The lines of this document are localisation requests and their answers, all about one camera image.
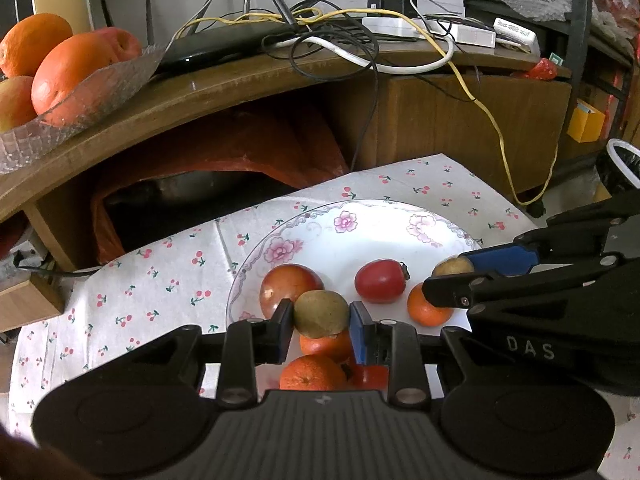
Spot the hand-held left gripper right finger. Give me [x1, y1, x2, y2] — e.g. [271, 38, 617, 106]
[349, 301, 522, 407]

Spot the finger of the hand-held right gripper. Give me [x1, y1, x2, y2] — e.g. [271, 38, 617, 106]
[422, 252, 622, 311]
[467, 191, 640, 277]

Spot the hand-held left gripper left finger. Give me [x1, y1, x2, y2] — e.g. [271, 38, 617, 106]
[95, 299, 296, 407]

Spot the brown kiwi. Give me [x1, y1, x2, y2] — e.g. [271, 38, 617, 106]
[431, 255, 475, 278]
[293, 289, 351, 339]

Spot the small tangerine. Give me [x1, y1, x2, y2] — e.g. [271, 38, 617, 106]
[406, 282, 455, 329]
[298, 329, 355, 364]
[278, 354, 352, 392]

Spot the small red tomato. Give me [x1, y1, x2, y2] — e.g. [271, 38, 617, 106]
[349, 363, 390, 391]

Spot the oblong red tomato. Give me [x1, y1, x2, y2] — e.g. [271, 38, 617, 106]
[354, 258, 411, 304]

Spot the white floral rim plate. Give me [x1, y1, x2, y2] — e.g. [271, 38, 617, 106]
[226, 199, 483, 392]

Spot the cherry print tablecloth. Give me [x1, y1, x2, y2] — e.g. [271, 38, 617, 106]
[7, 152, 640, 480]

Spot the wooden television cabinet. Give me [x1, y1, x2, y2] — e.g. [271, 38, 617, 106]
[0, 37, 574, 335]

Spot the yellow trash bin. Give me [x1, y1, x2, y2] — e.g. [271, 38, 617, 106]
[594, 138, 640, 207]

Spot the small yellow box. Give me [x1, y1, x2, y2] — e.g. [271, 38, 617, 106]
[566, 98, 607, 144]

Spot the orange plastic bag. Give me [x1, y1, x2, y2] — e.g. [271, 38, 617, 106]
[89, 104, 352, 267]

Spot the red plastic ornament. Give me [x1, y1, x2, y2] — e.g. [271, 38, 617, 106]
[514, 57, 559, 81]

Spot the white labelled box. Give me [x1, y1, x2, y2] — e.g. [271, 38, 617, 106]
[492, 16, 543, 59]

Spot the white power strip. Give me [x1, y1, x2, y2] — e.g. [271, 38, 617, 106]
[361, 15, 499, 49]

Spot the black shelf rack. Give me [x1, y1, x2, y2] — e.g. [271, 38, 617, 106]
[464, 0, 640, 162]

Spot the black power adapter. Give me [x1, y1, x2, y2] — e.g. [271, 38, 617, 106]
[367, 0, 414, 14]

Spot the black router with antennas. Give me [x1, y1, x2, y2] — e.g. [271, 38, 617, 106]
[96, 0, 342, 75]

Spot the clear glass fruit dish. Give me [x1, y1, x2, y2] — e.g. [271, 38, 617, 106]
[0, 42, 168, 176]

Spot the large orange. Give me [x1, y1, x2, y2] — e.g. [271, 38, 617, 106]
[30, 32, 122, 128]
[0, 13, 74, 79]

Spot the yellow red apple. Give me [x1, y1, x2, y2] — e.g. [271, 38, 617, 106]
[0, 75, 39, 134]

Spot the yellow cable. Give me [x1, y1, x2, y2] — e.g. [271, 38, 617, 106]
[174, 7, 560, 207]

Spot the white cable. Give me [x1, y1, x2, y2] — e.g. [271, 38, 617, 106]
[264, 34, 457, 75]

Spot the black plug cable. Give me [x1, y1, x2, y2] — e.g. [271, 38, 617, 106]
[14, 251, 103, 281]

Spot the black cable tangle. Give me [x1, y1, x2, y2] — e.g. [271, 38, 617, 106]
[261, 22, 383, 173]

